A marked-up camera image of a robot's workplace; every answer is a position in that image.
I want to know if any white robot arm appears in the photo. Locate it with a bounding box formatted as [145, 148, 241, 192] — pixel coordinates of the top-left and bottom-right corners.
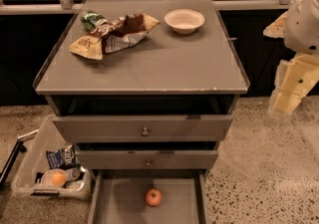
[263, 0, 319, 116]

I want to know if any brown crumpled chip bag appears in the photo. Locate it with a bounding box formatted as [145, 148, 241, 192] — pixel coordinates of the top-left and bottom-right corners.
[69, 14, 160, 60]

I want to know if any grey top drawer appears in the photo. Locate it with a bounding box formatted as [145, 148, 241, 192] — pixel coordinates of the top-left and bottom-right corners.
[53, 114, 232, 143]

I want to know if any grey drawer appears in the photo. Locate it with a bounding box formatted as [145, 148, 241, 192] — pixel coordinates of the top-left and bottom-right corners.
[88, 170, 208, 224]
[78, 143, 218, 170]
[53, 114, 232, 143]

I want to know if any grey drawer cabinet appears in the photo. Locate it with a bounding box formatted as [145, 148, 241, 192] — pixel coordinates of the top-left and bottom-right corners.
[32, 0, 251, 117]

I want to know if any green soda can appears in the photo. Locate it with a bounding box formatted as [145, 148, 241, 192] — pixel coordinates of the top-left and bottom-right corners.
[81, 11, 108, 32]

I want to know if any red apple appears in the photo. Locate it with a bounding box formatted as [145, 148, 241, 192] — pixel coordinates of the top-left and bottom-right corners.
[145, 187, 162, 207]

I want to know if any grey bottom drawer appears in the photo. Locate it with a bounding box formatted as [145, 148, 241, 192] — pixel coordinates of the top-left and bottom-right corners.
[88, 170, 208, 224]

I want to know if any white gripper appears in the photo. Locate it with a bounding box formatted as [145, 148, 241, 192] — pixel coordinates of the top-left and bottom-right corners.
[263, 12, 319, 114]

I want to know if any grey middle drawer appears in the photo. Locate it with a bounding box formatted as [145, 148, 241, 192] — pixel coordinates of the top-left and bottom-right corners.
[78, 143, 218, 170]

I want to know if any clear plastic bin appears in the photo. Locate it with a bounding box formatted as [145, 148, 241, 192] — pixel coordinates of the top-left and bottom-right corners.
[11, 114, 92, 200]

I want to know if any small metal can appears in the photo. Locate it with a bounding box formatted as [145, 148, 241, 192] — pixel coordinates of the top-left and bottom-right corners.
[66, 168, 81, 181]

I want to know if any blue snack bag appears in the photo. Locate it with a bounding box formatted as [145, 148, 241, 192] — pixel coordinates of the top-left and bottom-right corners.
[46, 144, 77, 170]

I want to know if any cup with orange contents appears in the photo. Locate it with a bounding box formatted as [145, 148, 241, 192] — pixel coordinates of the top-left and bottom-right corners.
[41, 169, 67, 187]

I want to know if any white paper bowl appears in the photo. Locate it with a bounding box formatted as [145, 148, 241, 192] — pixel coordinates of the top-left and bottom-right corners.
[164, 9, 205, 35]

